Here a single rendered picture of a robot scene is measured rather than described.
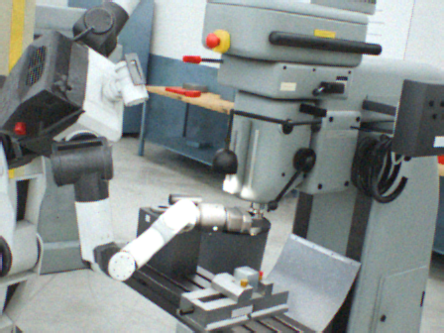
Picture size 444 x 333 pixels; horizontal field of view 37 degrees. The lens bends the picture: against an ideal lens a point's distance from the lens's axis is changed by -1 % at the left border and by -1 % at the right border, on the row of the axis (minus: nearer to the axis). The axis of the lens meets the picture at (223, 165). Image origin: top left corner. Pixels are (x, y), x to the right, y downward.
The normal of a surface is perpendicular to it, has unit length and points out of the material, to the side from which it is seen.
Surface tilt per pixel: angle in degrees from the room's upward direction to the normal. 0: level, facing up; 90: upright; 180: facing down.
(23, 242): 81
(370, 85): 90
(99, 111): 58
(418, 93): 90
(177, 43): 90
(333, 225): 90
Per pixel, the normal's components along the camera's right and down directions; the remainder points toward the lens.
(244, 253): 0.37, 0.31
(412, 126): -0.74, 0.05
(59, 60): 0.78, -0.32
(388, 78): 0.66, 0.25
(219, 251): -0.29, 0.24
